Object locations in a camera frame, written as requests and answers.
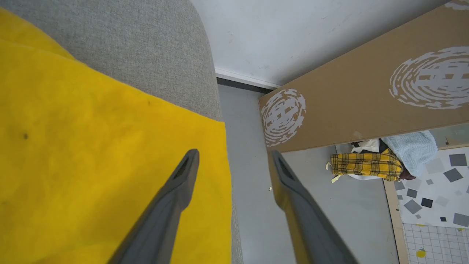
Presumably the white mat with grey squares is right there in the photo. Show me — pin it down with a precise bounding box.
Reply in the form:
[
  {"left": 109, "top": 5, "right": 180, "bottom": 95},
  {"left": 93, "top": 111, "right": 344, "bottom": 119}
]
[{"left": 394, "top": 146, "right": 469, "bottom": 228}]

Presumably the white garment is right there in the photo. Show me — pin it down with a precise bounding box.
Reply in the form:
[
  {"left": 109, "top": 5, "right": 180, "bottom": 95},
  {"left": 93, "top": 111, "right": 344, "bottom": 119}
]
[{"left": 335, "top": 138, "right": 384, "bottom": 181}]

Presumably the white wall baseboard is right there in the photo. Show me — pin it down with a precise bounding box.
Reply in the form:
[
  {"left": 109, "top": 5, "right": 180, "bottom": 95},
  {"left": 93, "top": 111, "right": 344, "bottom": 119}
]
[{"left": 214, "top": 67, "right": 282, "bottom": 91}]

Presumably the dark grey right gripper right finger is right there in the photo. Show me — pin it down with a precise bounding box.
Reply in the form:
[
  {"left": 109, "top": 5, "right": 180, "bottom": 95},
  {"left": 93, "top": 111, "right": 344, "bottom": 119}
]
[{"left": 266, "top": 149, "right": 358, "bottom": 264}]

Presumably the yellow black plaid garment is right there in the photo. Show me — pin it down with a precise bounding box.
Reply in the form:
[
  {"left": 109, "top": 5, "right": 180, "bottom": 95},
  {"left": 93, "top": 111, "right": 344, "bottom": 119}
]
[{"left": 329, "top": 149, "right": 404, "bottom": 182}]

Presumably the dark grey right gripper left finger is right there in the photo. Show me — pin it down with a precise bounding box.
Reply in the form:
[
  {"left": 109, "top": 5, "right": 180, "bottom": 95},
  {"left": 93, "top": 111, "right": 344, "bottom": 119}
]
[{"left": 107, "top": 148, "right": 200, "bottom": 264}]

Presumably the white grid pattern mat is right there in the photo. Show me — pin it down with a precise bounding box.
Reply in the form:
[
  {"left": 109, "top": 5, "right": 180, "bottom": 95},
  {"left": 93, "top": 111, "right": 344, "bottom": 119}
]
[{"left": 402, "top": 223, "right": 469, "bottom": 264}]

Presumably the brown board with white prints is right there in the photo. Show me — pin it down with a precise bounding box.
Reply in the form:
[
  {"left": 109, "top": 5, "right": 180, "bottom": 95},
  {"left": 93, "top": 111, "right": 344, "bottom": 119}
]
[{"left": 258, "top": 0, "right": 469, "bottom": 153}]

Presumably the yellow tiger face t-shirt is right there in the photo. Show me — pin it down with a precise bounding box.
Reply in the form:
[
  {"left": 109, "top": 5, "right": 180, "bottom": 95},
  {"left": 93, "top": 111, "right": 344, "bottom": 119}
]
[{"left": 0, "top": 7, "right": 233, "bottom": 264}]

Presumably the light blue towel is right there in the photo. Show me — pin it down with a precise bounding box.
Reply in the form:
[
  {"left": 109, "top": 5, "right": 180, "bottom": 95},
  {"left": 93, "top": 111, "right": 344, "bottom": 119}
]
[{"left": 380, "top": 130, "right": 439, "bottom": 178}]

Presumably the beige wooden floor strip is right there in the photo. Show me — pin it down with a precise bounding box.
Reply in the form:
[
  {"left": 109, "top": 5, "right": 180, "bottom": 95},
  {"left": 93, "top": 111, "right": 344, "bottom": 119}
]
[{"left": 382, "top": 179, "right": 410, "bottom": 264}]

